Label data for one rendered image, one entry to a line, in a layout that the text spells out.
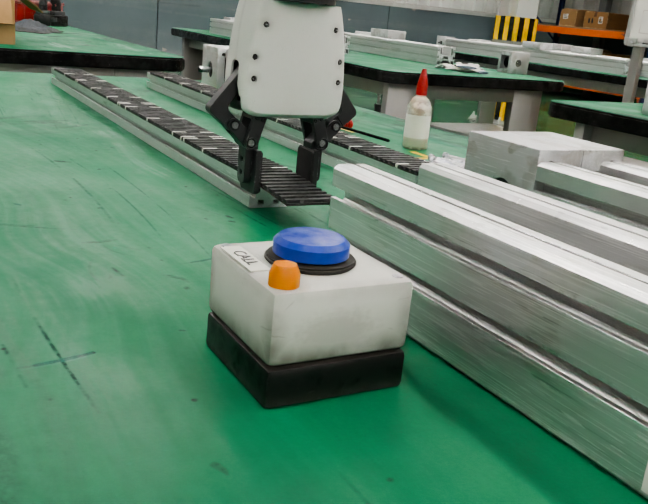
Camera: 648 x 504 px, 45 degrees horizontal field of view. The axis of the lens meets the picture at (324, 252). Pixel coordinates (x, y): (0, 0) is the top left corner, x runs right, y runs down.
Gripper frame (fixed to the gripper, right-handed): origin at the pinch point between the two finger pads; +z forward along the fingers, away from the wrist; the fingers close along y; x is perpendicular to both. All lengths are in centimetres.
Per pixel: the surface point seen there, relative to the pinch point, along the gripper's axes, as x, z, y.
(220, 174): -10.8, 2.8, 1.4
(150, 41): -1080, 50, -319
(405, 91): -188, 12, -146
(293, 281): 33.9, -2.4, 15.9
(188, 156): -20.7, 2.8, 1.4
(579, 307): 40.2, -2.3, 3.9
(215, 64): -88, -2, -28
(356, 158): -13.8, 1.8, -17.0
